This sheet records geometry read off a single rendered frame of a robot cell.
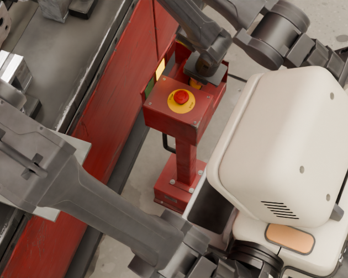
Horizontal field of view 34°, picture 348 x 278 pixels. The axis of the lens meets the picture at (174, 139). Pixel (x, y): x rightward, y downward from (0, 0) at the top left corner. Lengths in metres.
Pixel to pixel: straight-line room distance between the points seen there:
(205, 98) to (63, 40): 0.39
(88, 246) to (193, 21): 1.11
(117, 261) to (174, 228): 1.36
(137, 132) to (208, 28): 1.04
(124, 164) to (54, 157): 1.68
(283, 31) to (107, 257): 1.35
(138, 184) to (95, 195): 1.62
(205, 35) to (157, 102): 0.27
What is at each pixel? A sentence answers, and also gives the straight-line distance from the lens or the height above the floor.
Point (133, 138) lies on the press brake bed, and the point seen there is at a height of 0.05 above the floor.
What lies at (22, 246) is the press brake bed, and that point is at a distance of 1.44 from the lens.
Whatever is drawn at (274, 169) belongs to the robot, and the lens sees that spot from 0.76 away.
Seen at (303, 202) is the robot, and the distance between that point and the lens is 0.80.
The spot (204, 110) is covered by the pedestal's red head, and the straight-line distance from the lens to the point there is 1.48.
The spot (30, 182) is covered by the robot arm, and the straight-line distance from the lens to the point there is 0.55.
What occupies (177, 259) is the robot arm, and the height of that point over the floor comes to 1.27.
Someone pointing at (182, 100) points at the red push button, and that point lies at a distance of 1.46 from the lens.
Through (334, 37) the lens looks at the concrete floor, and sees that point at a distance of 2.63.
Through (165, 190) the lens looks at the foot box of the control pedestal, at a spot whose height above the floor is 0.12.
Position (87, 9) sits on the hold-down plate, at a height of 0.91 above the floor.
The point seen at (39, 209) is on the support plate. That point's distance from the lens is 1.18.
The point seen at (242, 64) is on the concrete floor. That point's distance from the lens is 2.49.
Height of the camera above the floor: 2.08
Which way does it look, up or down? 65 degrees down
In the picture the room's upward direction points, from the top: 3 degrees counter-clockwise
